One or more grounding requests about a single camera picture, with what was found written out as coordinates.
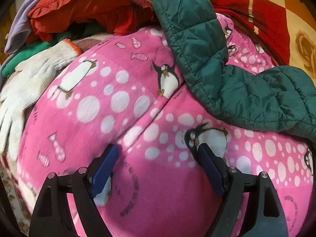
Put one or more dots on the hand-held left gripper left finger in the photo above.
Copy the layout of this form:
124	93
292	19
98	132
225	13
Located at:
105	170

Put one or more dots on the white knit glove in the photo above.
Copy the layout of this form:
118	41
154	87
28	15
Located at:
27	84

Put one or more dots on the pink penguin print blanket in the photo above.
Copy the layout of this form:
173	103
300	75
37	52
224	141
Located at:
111	103

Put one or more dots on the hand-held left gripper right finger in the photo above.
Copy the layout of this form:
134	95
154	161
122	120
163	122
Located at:
210	169

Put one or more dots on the red ruffled cloth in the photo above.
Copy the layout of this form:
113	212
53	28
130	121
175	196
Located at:
98	7

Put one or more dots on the checkered rose print bedsheet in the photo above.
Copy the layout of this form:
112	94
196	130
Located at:
271	17

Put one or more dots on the green quilted jacket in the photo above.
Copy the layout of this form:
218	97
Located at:
197	42

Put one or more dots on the green knit cloth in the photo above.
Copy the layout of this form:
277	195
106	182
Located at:
22	54

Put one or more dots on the lavender cloth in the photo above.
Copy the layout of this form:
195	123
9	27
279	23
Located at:
22	22

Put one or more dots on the floral print cloth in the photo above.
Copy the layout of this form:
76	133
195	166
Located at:
12	197

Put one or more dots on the mauve fleece cloth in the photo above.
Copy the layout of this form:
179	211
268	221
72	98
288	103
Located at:
91	43

